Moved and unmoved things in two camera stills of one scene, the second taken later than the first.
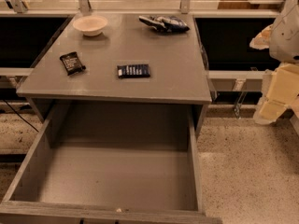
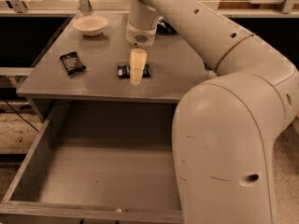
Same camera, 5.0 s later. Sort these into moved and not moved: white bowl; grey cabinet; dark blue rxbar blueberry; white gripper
Moved: white gripper
Not moved: dark blue rxbar blueberry; grey cabinet; white bowl
